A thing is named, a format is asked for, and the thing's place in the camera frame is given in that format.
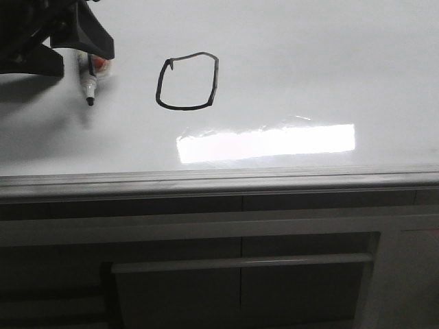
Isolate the red magnet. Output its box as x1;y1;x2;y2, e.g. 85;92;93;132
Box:
93;56;112;79

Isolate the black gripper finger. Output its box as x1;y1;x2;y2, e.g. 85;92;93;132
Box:
50;1;114;60
1;45;64;77

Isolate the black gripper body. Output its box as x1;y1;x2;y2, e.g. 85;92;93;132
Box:
1;1;86;62

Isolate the white whiteboard with aluminium frame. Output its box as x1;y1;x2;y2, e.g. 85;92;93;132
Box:
1;1;438;204

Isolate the white black whiteboard marker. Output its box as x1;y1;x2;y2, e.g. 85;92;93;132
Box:
77;51;97;106

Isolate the grey metal frame structure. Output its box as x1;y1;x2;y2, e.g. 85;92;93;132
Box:
1;189;438;328

